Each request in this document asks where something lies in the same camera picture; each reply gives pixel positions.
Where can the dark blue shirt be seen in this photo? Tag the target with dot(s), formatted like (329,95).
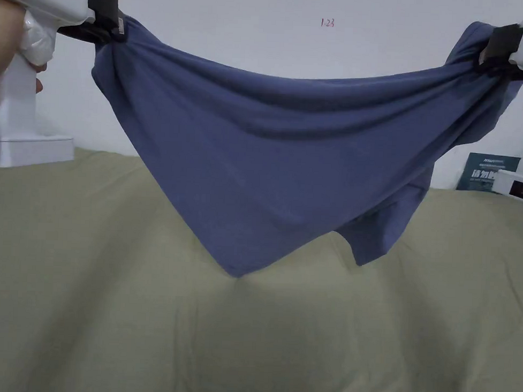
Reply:
(263,153)

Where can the person's left hand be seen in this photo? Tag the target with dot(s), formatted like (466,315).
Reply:
(5,37)

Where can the dark green printed sign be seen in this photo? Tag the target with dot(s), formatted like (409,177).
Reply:
(478,171)

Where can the bed with pale green sheet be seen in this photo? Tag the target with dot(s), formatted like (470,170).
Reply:
(112,306)

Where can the white box with dark panel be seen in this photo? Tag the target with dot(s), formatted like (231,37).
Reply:
(508,183)

